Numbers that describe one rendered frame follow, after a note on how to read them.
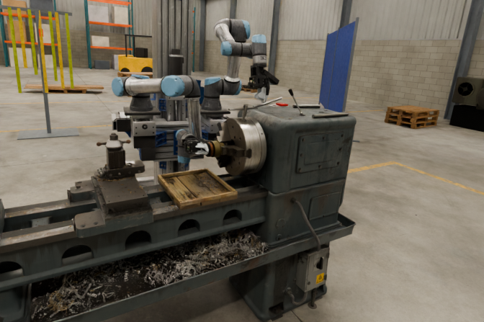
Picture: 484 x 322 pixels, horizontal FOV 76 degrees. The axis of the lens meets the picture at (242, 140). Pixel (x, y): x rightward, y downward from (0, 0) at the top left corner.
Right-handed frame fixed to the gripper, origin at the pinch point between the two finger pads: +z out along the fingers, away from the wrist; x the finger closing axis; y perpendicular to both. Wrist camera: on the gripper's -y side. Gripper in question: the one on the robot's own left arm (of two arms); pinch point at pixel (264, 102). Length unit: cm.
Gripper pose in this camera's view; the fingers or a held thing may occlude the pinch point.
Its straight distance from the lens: 170.7
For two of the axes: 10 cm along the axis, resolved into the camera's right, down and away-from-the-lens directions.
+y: -8.6, 0.7, -5.1
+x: 5.1, 0.3, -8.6
